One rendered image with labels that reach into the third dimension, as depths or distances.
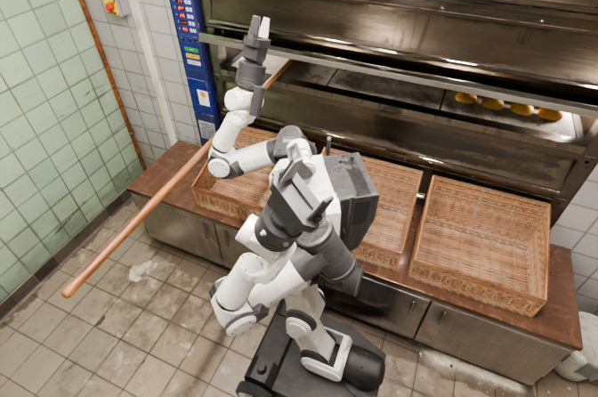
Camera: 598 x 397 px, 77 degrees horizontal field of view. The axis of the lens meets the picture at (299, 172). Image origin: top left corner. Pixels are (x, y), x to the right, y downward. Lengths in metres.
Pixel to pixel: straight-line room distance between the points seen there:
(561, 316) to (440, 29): 1.36
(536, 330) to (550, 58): 1.13
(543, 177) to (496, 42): 0.69
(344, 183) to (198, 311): 1.62
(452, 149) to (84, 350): 2.28
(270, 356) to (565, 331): 1.35
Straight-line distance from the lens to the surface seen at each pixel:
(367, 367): 1.95
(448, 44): 1.73
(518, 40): 1.75
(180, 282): 2.65
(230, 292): 0.90
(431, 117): 1.90
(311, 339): 1.85
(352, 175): 1.14
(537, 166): 2.04
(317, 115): 2.06
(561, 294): 2.19
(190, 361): 2.39
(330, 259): 0.97
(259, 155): 1.30
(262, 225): 0.71
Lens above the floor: 2.17
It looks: 42 degrees down
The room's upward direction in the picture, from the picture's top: straight up
